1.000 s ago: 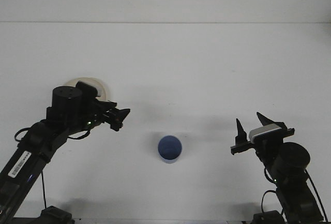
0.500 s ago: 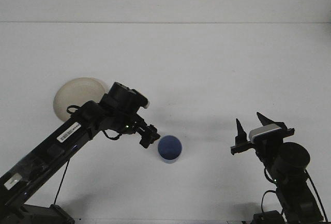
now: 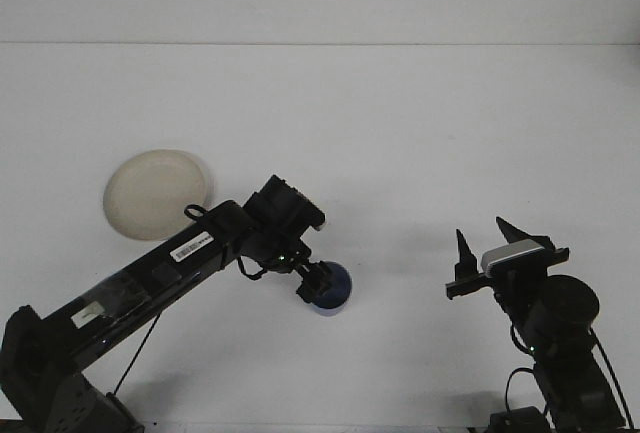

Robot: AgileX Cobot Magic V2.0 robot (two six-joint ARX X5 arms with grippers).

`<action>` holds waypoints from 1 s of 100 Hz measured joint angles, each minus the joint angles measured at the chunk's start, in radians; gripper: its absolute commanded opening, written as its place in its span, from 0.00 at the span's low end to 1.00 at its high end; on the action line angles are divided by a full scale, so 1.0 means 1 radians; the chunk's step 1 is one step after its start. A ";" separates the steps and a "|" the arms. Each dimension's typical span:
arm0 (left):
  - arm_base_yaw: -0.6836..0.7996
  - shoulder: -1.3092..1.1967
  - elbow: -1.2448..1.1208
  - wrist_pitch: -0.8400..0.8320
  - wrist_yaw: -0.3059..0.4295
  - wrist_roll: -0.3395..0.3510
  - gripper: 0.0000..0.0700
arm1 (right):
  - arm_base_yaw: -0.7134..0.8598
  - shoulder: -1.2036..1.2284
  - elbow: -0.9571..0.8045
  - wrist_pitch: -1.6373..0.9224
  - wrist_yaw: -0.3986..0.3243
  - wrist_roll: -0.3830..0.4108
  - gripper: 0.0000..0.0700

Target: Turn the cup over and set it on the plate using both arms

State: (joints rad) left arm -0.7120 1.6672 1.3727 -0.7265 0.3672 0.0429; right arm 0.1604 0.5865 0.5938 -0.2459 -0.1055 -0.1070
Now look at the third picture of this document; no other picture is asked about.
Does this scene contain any looped black arm cable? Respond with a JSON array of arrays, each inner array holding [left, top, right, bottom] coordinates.
[[503, 366, 537, 412]]

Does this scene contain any pale round plate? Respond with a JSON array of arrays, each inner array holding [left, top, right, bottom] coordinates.
[[102, 149, 217, 242]]

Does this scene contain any long black arm cable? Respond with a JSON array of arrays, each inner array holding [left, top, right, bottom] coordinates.
[[588, 330, 635, 429]]

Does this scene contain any pale blue cup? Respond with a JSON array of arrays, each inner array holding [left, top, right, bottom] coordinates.
[[304, 261, 354, 318]]

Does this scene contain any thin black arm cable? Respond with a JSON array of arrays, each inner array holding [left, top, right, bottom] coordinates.
[[112, 310, 164, 398]]

